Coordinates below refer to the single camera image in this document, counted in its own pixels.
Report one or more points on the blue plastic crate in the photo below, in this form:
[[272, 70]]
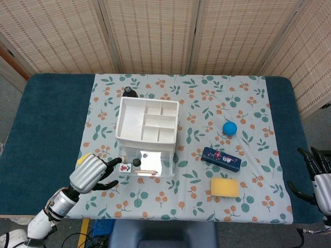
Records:
[[103, 227]]

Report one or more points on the small black cylinder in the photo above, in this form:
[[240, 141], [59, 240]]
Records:
[[136, 162]]

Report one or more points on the green container with yellow lid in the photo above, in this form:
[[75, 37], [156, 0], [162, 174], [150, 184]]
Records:
[[83, 158]]

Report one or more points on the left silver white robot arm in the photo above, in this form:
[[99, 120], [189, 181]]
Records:
[[59, 204]]

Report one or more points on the white drawer organizer box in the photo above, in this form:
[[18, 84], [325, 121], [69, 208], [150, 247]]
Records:
[[132, 121]]

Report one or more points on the teal table cover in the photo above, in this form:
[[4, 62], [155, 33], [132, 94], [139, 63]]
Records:
[[51, 116]]

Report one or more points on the floral patterned tablecloth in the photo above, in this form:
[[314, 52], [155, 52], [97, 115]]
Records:
[[155, 196]]

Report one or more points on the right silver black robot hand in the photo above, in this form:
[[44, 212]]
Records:
[[323, 188]]

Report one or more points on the clear plastic drawer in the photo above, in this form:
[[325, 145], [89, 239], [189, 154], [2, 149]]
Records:
[[152, 157]]

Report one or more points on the yellow sponge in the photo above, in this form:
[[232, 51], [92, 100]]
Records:
[[224, 187]]

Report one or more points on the brown wooden board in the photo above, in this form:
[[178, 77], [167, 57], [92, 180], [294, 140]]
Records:
[[13, 64]]

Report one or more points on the blue ball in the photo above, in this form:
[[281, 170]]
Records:
[[229, 128]]

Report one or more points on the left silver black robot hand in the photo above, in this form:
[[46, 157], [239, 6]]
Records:
[[86, 173]]

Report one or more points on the dark blue rectangular box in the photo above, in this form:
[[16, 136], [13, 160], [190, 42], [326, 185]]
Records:
[[221, 158]]

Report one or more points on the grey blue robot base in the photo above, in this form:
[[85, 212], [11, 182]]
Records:
[[160, 232]]

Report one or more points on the bamboo folding screen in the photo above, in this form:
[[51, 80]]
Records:
[[155, 33]]

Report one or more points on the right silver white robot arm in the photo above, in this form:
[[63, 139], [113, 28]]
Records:
[[328, 219]]

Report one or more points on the thin wooden stick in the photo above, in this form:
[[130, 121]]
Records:
[[144, 171]]

